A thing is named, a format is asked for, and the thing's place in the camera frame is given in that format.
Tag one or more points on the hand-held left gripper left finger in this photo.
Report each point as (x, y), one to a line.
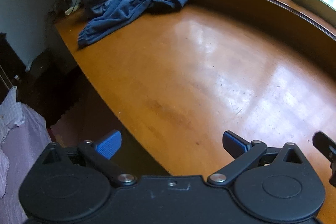
(109, 145)

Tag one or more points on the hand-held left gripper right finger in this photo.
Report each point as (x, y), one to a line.
(235, 145)

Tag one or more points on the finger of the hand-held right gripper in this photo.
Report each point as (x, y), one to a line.
(325, 146)

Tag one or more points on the dark blue pants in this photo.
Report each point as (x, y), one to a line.
(113, 14)

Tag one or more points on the foam floor mat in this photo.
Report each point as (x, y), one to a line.
(68, 129)

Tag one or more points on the dark wooden cabinet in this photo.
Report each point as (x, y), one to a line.
(52, 77)

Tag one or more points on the white quilted cloth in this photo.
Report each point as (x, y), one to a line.
(10, 108)

